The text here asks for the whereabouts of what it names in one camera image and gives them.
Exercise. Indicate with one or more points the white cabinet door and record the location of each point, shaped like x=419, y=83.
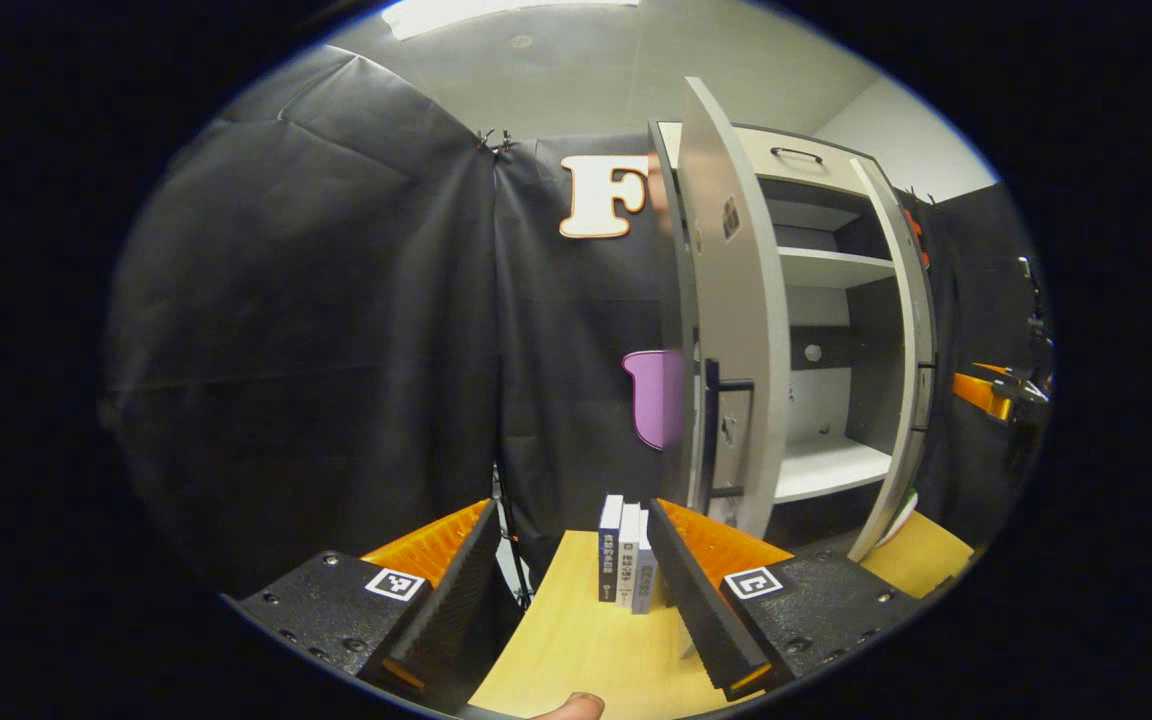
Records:
x=921, y=340
x=741, y=300

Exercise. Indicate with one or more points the black backdrop cloth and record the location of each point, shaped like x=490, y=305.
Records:
x=336, y=300

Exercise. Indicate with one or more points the ceiling light panel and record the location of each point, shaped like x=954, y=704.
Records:
x=496, y=12

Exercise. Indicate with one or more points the green white round object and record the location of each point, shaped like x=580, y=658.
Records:
x=898, y=520

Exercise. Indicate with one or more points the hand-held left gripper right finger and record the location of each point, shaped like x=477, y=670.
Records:
x=696, y=600

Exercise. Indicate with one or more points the dark blue book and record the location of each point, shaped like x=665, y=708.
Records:
x=609, y=550

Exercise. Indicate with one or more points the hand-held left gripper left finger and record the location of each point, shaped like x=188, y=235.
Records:
x=436, y=600

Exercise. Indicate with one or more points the white cabinet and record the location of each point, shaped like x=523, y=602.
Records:
x=826, y=465

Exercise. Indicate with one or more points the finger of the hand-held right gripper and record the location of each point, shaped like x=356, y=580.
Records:
x=1021, y=388
x=981, y=395

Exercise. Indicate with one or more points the white book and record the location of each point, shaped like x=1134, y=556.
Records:
x=628, y=560

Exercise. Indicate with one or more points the white cabinet drawer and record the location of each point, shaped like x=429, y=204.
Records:
x=836, y=170

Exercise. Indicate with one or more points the black metal clip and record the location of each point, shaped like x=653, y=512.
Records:
x=484, y=139
x=506, y=138

